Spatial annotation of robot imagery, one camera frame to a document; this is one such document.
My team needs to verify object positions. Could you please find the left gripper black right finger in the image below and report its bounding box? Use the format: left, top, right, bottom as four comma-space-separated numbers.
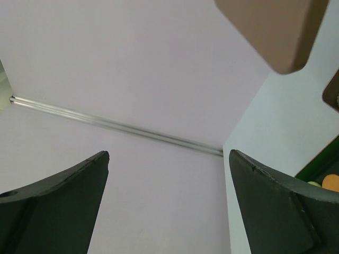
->
229, 150, 338, 253

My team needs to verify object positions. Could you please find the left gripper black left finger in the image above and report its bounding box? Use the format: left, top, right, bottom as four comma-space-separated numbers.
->
1, 151, 110, 253

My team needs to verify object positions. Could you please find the aluminium frame rail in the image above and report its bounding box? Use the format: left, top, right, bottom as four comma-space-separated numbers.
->
10, 96, 224, 157

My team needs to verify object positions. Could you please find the square tin lid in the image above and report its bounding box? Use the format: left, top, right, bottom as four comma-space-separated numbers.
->
215, 0, 329, 75

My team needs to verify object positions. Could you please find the round orange cookie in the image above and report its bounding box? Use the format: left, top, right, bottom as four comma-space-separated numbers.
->
322, 174, 339, 192

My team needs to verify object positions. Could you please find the square cookie tin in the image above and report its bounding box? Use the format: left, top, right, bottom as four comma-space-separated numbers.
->
322, 69, 339, 112

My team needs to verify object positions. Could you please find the light green round cookie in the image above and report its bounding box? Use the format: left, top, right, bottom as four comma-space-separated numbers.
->
308, 181, 322, 188

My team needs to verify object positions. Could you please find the black cookie tray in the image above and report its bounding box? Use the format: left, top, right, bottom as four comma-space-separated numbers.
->
294, 136, 338, 199

